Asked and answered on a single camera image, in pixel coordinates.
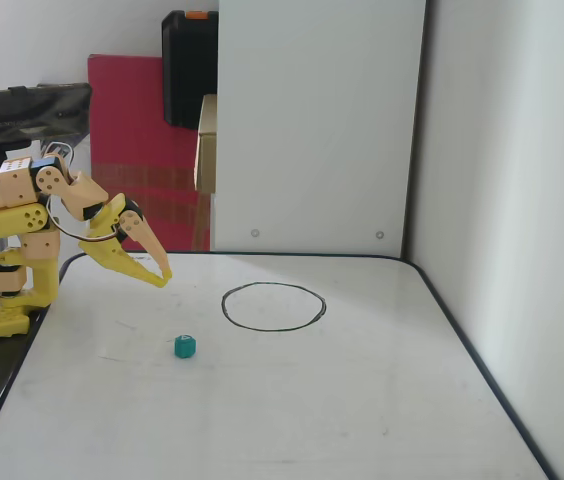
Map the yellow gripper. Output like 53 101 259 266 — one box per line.
77 193 173 290

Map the green cube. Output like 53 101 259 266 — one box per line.
173 334 198 360

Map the black drawn circle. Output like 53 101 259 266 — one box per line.
221 282 328 333

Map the red cardboard box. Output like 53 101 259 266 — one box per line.
86 53 212 252

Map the black tool case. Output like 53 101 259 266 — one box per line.
161 9 219 132

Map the white whiteboard with dark rim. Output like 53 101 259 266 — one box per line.
0 251 561 480

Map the white upright panel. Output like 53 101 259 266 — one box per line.
214 0 428 257

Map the black and white arm cable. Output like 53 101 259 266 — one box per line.
44 192 124 246

